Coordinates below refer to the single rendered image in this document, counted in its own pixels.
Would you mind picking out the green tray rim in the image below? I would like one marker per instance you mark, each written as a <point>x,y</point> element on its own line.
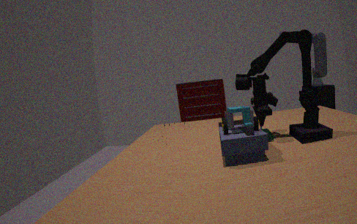
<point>271,136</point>

